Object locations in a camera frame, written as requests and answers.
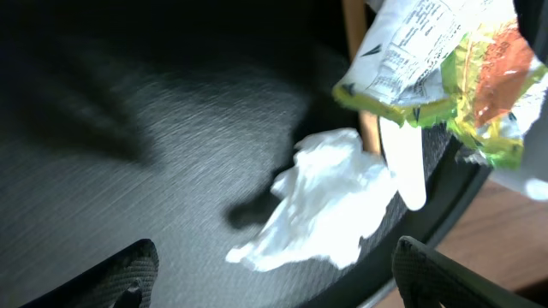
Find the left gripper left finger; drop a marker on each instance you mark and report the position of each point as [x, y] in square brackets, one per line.
[124, 280]

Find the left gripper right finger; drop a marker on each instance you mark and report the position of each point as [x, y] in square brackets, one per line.
[427, 278]

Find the white tissue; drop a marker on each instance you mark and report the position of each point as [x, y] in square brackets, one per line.
[335, 195]

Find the white plastic spoon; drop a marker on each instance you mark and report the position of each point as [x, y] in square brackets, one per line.
[403, 152]

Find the green yellow snack wrapper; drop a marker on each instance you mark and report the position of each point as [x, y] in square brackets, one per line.
[396, 73]

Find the orange green torn wrapper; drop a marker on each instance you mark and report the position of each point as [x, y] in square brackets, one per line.
[498, 87]

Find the round black serving tray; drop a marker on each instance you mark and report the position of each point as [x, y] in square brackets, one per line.
[168, 121]

